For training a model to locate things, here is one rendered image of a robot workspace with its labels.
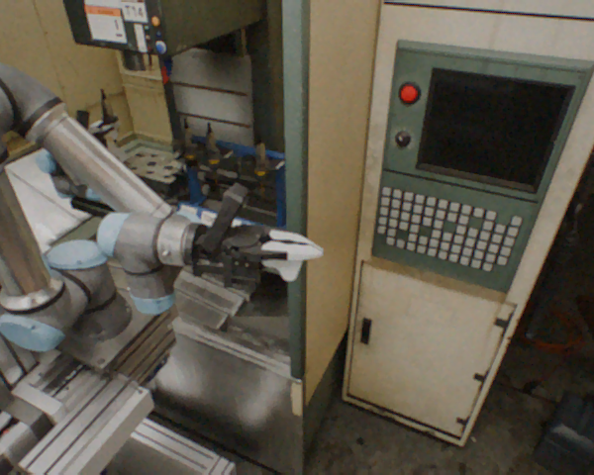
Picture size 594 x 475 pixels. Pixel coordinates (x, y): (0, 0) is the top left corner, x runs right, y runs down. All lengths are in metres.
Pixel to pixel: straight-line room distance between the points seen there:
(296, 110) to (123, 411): 0.78
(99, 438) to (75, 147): 0.63
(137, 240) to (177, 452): 1.42
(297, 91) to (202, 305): 1.16
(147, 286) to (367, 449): 1.66
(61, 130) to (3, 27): 2.06
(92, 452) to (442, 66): 1.20
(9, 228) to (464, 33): 1.07
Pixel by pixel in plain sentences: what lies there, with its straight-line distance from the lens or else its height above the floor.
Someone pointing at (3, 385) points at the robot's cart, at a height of 1.09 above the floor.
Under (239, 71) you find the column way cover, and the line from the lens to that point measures 2.34.
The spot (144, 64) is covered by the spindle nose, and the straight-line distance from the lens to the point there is 2.02.
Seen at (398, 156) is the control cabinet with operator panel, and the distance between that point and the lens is 1.36.
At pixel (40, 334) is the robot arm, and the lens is 1.00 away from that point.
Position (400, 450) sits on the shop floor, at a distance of 2.31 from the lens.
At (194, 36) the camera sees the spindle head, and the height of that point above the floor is 1.62.
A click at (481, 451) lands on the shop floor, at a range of 2.41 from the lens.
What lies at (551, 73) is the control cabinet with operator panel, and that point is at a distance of 1.24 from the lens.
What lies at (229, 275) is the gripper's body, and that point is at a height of 1.54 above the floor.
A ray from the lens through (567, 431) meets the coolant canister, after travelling 2.28.
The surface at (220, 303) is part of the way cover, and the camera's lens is 1.86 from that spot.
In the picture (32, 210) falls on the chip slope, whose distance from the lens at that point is 2.74.
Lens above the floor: 2.01
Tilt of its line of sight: 38 degrees down
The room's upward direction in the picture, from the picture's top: straight up
